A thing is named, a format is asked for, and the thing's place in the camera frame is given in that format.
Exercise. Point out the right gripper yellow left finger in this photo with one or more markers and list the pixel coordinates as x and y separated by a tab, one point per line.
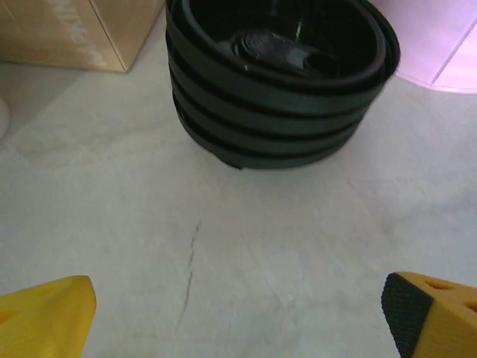
37	320

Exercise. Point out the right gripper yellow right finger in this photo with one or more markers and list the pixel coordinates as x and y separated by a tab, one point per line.
447	324

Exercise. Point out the pink straw holder cup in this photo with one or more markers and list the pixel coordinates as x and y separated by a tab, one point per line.
439	44

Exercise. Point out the cardboard napkin box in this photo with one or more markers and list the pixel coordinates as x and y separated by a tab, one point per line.
56	30

